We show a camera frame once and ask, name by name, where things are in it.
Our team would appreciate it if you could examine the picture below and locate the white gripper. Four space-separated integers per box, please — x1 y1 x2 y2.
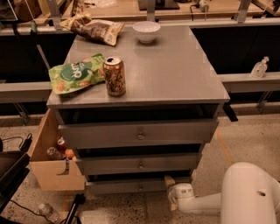
164 175 194 211

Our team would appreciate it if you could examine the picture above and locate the grey bottom drawer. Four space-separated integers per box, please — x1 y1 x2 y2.
85 176 193 196

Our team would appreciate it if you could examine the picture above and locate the grey drawer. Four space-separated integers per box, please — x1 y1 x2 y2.
85 176 193 196
76 153 201 175
59 119 218 149

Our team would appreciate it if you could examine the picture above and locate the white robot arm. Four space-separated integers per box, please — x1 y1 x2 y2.
164 162 280 224

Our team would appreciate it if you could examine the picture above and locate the grey middle drawer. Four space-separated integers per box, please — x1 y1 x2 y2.
76 153 201 175

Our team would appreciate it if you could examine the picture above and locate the grey drawer cabinet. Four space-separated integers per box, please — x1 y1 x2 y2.
47 25 229 187

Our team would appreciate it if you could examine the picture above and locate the grey top drawer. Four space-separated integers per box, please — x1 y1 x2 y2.
59 119 218 149

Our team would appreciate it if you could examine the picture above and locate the black tripod leg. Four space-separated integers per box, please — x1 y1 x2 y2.
64 194 86 224

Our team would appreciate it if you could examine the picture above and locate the wooden side box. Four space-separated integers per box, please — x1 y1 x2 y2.
28 109 85 191

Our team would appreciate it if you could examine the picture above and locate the orange fruit in box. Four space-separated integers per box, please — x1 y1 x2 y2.
65 149 74 159

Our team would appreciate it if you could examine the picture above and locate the dark bottle in box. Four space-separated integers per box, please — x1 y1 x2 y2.
46 147 63 160

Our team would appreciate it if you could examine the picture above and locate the gold beverage can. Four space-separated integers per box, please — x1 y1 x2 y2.
103 56 126 96

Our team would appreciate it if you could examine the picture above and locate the clear plastic bottle on floor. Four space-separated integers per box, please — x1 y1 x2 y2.
38 203 60 223

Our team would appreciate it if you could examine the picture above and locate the green snack bag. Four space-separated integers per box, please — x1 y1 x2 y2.
48 53 105 95

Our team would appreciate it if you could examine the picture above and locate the hand sanitizer pump bottle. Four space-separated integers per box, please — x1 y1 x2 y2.
250 56 270 79

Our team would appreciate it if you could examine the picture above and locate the white bowl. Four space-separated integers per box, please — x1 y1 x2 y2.
132 21 161 44

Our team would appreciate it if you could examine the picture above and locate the black equipment at left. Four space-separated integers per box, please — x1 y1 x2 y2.
0 134 32 213

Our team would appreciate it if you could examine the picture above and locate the brown chip bag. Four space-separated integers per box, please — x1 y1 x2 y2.
59 12 124 46

